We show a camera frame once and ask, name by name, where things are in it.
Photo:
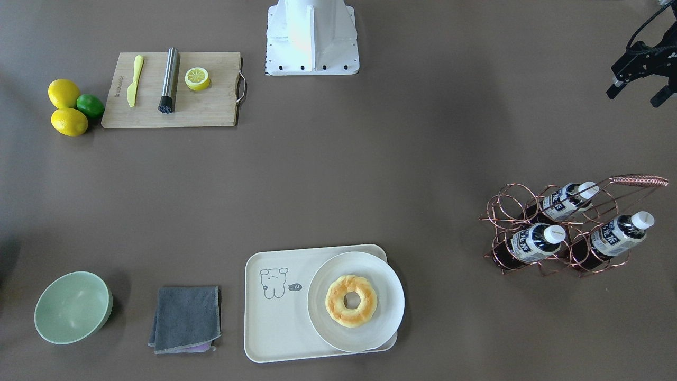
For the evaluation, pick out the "copper wire bottle rack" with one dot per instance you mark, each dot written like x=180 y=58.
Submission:
x=587 y=227

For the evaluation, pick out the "steel muddler bar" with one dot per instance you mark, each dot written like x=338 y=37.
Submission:
x=167 y=102

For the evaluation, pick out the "green bowl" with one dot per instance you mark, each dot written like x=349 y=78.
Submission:
x=73 y=307

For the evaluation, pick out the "glazed donut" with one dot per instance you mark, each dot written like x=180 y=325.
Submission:
x=351 y=301

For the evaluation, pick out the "dark tea bottle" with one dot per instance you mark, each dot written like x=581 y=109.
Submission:
x=610 y=240

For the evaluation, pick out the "bamboo cutting board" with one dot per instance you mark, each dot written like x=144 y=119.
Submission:
x=214 y=107

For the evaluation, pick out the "cream serving tray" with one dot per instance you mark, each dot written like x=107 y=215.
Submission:
x=284 y=303

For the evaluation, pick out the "green lime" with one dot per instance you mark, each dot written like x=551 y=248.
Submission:
x=90 y=106

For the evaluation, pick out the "yellow plastic knife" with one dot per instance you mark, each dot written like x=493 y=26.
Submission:
x=131 y=92

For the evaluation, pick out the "half lemon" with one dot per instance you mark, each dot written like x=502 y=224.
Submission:
x=197 y=79

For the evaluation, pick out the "tea bottle white cap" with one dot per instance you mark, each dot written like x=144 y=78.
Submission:
x=529 y=246

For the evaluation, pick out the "yellow lemon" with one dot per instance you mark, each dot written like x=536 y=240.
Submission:
x=63 y=93
x=70 y=122

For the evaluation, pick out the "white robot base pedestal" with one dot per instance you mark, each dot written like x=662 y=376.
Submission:
x=311 y=38

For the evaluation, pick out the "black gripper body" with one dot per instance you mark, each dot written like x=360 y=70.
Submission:
x=630 y=67

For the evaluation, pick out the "white plate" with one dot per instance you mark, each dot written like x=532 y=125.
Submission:
x=388 y=315

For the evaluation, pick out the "grey folded cloth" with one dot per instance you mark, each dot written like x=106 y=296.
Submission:
x=186 y=320

